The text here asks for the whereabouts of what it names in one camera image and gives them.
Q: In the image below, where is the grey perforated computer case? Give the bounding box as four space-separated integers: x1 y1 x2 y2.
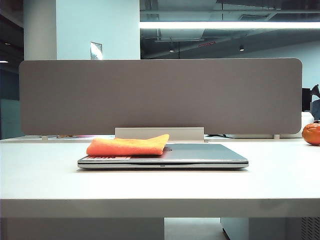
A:
300 216 320 240

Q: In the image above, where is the grey fabric desk divider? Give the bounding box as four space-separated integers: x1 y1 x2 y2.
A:
19 57 304 136

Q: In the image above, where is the person in dark clothes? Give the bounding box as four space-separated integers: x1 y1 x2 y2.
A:
310 84 320 121

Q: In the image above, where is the orange rag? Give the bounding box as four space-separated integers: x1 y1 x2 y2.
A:
86 133 171 157

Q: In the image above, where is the white red laptop sticker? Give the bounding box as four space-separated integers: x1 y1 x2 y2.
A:
87 155 131 161

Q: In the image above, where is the long white ceiling light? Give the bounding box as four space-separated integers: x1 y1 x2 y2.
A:
139 21 320 30

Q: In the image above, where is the black computer monitor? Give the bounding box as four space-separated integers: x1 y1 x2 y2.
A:
301 87 313 112

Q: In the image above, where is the silver closed laptop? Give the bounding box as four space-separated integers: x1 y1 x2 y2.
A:
77 143 250 170

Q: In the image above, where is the white divider centre bracket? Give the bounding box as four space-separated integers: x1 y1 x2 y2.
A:
114 126 208 143

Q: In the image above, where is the white under-desk cabinet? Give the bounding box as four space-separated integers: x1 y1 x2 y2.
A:
220 217 250 240

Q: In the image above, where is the orange round fruit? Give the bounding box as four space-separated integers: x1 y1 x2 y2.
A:
301 122 320 146

